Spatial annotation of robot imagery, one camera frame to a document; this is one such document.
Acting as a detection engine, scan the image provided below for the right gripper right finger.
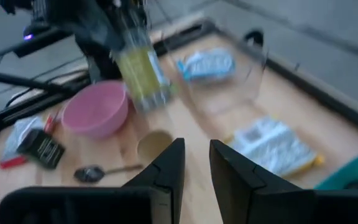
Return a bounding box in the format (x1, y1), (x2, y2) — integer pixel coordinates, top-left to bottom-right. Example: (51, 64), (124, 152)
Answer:
(209, 139), (358, 224)

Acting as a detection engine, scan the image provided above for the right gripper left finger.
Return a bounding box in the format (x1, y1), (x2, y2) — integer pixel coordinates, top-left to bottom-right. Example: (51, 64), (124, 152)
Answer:
(0, 138), (186, 224)

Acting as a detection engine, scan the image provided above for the yellow ramen noodle pack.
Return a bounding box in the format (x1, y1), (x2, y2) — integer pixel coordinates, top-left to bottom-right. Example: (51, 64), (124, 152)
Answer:
(227, 116), (325, 179)

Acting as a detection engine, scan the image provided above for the tan-lid furikake seasoning jar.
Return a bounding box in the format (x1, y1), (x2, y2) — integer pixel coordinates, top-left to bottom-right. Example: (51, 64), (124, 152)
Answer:
(136, 129), (174, 163)

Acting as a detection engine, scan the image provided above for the blue edged ramen noodle pack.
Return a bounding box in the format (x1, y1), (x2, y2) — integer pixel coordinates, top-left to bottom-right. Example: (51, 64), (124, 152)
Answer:
(175, 47), (237, 83)

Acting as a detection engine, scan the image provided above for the black spoon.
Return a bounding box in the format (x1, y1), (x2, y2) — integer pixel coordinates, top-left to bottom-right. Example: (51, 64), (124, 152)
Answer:
(73, 164), (145, 184)

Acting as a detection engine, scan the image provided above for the pink plastic bowl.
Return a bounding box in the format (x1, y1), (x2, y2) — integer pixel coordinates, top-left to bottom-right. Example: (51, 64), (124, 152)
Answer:
(60, 80), (131, 140)

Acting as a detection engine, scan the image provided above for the teal cutting board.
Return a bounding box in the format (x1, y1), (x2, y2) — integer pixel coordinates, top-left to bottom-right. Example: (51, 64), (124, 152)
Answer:
(313, 153), (358, 192)

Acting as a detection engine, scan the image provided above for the clear plastic container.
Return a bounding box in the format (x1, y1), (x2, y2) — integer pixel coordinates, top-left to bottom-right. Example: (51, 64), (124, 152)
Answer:
(163, 29), (272, 116)

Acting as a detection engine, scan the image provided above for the dark small box white print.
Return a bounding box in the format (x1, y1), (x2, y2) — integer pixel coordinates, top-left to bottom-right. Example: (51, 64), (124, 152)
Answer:
(16, 128), (67, 170)

